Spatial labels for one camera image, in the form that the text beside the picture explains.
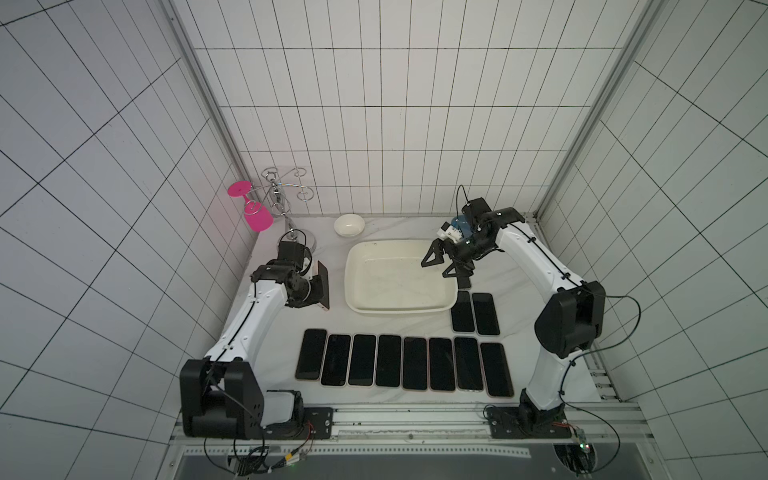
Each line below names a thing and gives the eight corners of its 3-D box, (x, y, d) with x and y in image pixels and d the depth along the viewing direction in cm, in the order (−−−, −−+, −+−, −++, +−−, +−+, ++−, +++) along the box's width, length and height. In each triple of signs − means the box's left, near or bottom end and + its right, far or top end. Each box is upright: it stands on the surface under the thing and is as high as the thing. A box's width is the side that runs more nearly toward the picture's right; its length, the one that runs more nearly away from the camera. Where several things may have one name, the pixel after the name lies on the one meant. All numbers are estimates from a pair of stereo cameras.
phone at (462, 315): (453, 331, 90) (457, 322, 85) (448, 295, 98) (451, 285, 93) (474, 331, 90) (479, 322, 85) (467, 295, 98) (471, 285, 93)
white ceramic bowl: (334, 237, 113) (333, 231, 110) (337, 219, 119) (335, 213, 116) (363, 237, 113) (363, 231, 110) (365, 219, 119) (364, 213, 116)
